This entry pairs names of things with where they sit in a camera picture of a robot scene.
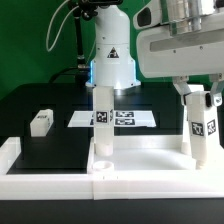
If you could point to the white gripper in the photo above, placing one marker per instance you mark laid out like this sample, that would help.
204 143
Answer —
197 53

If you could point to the white desk top tray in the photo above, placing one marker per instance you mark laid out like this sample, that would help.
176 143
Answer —
149 153

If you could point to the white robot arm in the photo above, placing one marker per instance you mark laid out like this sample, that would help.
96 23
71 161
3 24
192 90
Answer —
116 34

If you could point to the fiducial marker sheet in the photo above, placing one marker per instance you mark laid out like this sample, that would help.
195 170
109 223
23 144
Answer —
136 118

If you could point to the white U-shaped obstacle fence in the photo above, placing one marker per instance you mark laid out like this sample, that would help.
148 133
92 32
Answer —
102 184

